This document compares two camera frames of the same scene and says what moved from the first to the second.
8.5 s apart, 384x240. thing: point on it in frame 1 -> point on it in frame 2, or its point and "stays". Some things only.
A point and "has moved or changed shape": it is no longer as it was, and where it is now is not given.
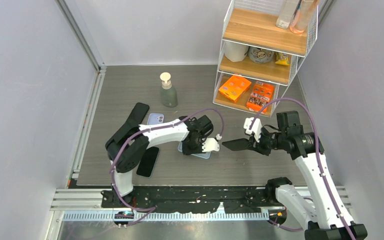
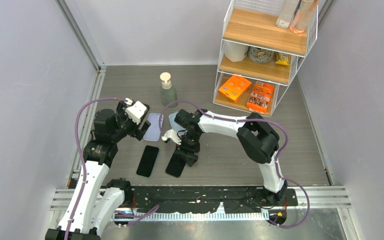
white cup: [235, 52] stays
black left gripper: [187, 151] -> [135, 132]
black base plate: [192, 199] stays
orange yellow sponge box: [234, 88] stays
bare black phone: [147, 162] stays
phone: [203, 155] has moved or changed shape
